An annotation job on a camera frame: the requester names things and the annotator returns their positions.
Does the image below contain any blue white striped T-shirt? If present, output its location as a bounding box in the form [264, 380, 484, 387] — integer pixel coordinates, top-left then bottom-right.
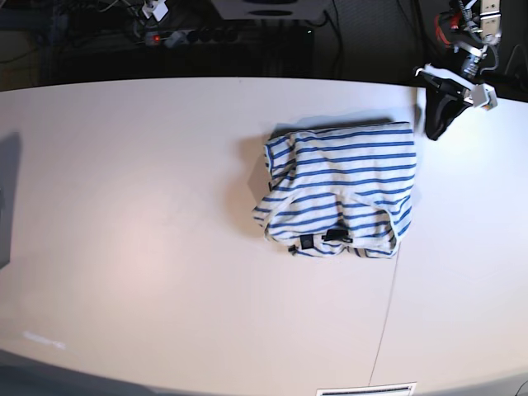
[252, 122, 417, 258]

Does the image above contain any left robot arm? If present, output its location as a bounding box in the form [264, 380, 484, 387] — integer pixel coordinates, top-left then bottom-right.
[415, 1, 502, 141]

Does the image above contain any black power strip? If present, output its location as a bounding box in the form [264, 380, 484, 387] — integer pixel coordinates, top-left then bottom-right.
[139, 26, 314, 48]

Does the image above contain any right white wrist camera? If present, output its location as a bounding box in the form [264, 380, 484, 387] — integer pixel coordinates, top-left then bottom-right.
[141, 0, 168, 22]

